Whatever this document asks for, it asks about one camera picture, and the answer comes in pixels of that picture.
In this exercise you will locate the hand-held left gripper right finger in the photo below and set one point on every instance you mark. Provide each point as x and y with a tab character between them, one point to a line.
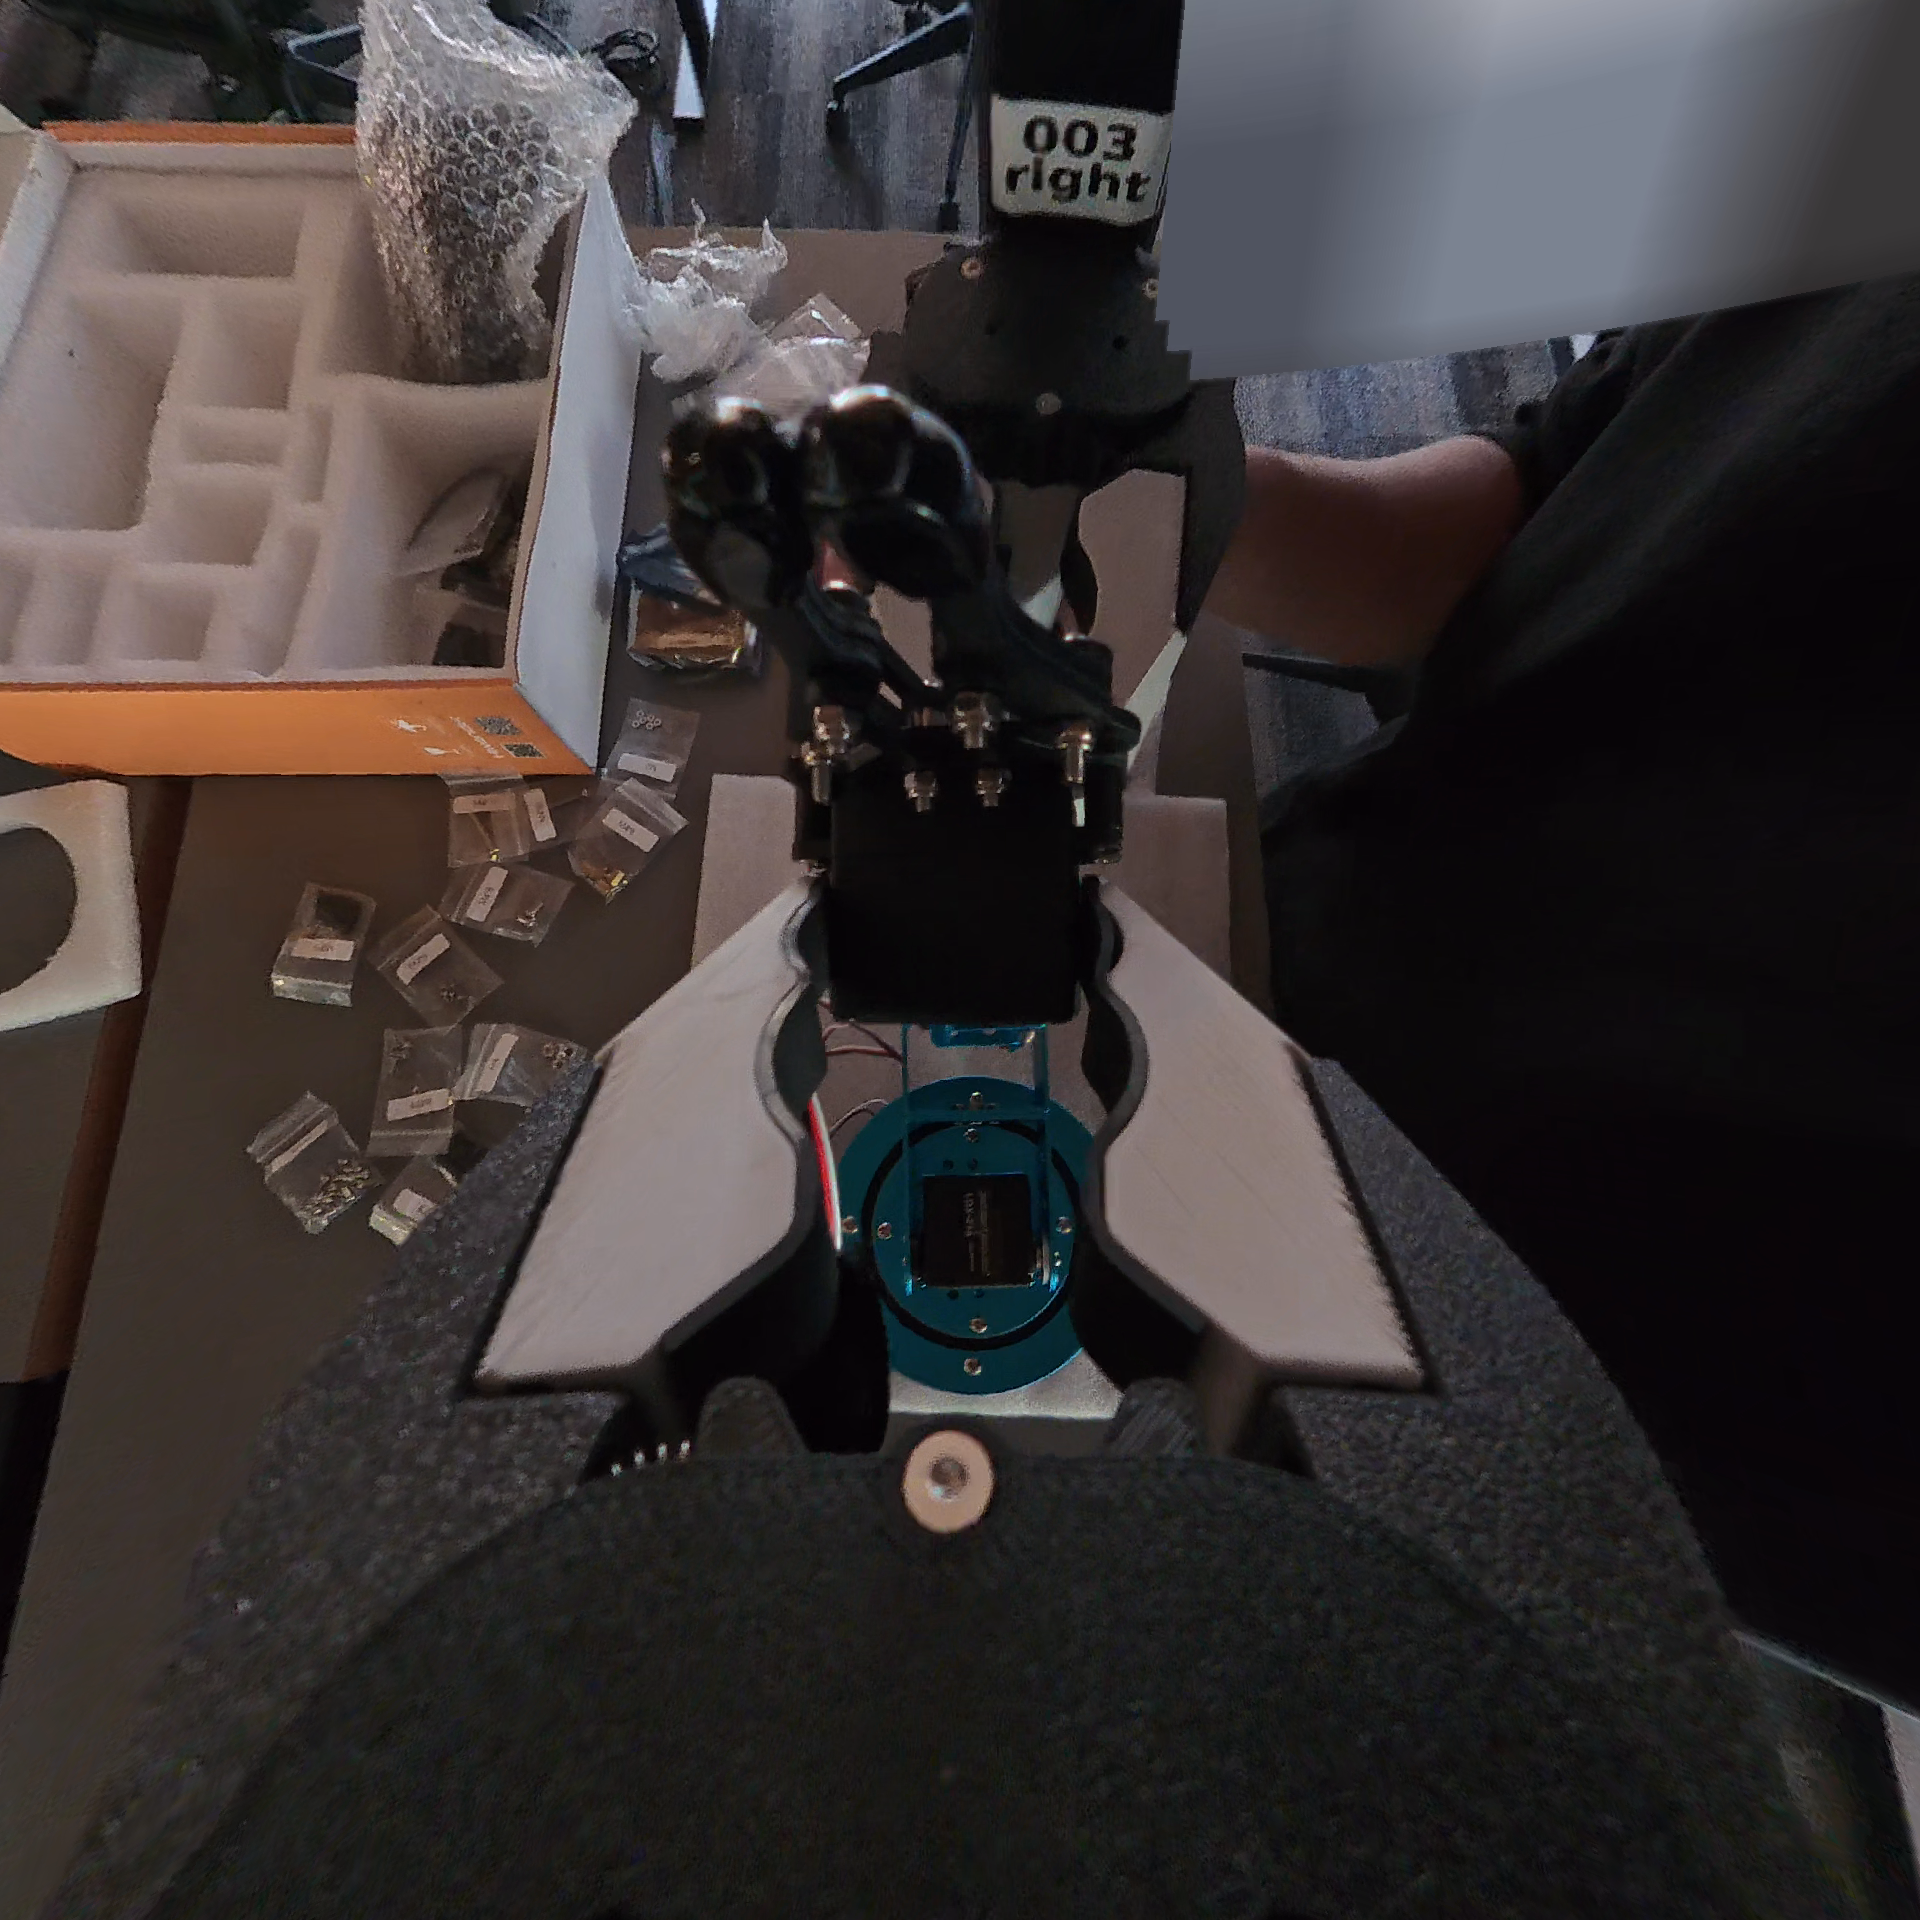
1263	1199

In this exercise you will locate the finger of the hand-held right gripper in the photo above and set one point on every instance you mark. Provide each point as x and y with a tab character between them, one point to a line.
1158	684
1043	578

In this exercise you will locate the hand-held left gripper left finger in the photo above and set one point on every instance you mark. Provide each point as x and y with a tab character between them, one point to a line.
645	1199

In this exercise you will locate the black servo claw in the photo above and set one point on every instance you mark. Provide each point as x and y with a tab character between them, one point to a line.
944	899

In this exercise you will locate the bag of brass standoffs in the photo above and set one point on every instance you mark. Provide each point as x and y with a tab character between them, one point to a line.
684	620

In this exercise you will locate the person's right forearm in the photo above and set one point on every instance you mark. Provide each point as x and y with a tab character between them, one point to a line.
1349	540

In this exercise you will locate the adjoining grey desk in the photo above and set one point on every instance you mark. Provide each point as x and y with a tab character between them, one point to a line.
32	1199

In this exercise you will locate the pile of clear parts bags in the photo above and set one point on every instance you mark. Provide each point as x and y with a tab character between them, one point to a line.
453	960

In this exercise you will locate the white foam mat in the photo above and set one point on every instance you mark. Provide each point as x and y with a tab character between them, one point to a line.
735	856

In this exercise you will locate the large white cardboard box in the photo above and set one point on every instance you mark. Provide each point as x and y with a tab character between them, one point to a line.
569	524

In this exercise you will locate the crumpled bubble wrap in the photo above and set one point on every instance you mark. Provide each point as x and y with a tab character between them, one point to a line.
466	193

